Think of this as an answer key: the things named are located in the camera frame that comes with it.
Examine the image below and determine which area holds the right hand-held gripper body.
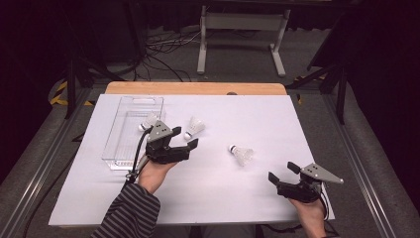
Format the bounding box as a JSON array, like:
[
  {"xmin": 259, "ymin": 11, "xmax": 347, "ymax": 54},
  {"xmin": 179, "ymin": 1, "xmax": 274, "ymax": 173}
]
[{"xmin": 275, "ymin": 162, "xmax": 345, "ymax": 204}]

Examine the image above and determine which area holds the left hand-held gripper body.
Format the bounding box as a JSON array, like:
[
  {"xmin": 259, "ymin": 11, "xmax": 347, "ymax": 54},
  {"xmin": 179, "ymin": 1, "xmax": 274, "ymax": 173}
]
[{"xmin": 145, "ymin": 119, "xmax": 193, "ymax": 166}]

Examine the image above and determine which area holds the clear plastic bin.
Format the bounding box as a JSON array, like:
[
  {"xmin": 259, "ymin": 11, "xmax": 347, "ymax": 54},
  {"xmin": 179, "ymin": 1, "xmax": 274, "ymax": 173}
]
[{"xmin": 101, "ymin": 95, "xmax": 167, "ymax": 173}]

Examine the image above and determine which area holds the person's left hand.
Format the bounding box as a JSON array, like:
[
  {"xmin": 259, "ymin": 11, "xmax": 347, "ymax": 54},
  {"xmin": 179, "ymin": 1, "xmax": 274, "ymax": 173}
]
[{"xmin": 136, "ymin": 160, "xmax": 178, "ymax": 195}]

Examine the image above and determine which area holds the person's right hand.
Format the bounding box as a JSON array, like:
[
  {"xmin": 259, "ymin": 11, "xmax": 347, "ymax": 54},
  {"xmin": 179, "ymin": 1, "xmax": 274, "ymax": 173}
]
[{"xmin": 288, "ymin": 197, "xmax": 328, "ymax": 238}]

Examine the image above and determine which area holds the white table board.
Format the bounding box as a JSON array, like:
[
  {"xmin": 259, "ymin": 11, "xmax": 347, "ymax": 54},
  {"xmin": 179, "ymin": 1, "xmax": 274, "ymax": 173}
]
[{"xmin": 48, "ymin": 93, "xmax": 336, "ymax": 228}]

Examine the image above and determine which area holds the black tripod stand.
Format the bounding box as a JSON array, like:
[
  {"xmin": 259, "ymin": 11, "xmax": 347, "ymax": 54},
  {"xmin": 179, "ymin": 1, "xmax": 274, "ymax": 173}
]
[
  {"xmin": 285, "ymin": 62, "xmax": 349, "ymax": 126},
  {"xmin": 63, "ymin": 54, "xmax": 127, "ymax": 120}
]

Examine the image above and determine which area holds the yellow black floor tape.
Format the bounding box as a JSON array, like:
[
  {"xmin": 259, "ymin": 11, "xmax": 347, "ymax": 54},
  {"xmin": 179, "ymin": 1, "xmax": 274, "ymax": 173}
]
[{"xmin": 49, "ymin": 80, "xmax": 95, "ymax": 107}]

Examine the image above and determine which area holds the right hand-held gripper cable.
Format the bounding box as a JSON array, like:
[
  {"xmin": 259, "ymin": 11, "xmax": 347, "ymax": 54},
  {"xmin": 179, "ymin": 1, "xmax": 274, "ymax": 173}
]
[{"xmin": 318, "ymin": 184, "xmax": 331, "ymax": 222}]

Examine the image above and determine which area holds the hand-held gripper cable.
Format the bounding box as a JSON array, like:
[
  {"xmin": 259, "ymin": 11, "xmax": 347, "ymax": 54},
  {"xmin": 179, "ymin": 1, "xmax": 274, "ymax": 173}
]
[
  {"xmin": 124, "ymin": 126, "xmax": 154, "ymax": 184},
  {"xmin": 318, "ymin": 184, "xmax": 331, "ymax": 222}
]

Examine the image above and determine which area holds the left hand-held gripper cable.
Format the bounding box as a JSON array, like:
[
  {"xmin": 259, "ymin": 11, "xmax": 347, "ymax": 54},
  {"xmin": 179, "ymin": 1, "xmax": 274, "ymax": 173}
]
[{"xmin": 124, "ymin": 126, "xmax": 154, "ymax": 184}]

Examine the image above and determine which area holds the aluminium floor rail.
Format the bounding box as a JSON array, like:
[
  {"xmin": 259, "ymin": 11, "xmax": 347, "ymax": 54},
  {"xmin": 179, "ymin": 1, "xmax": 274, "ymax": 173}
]
[
  {"xmin": 0, "ymin": 86, "xmax": 97, "ymax": 238},
  {"xmin": 321, "ymin": 93, "xmax": 398, "ymax": 238}
]

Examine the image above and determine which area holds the bundle of floor cables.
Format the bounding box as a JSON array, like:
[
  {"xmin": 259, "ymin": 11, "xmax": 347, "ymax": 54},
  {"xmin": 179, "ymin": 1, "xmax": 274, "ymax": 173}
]
[{"xmin": 133, "ymin": 28, "xmax": 202, "ymax": 83}]

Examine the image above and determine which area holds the white metal stand frame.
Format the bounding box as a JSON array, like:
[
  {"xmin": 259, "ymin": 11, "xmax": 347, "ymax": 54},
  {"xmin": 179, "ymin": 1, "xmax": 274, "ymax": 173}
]
[{"xmin": 196, "ymin": 4, "xmax": 292, "ymax": 78}]

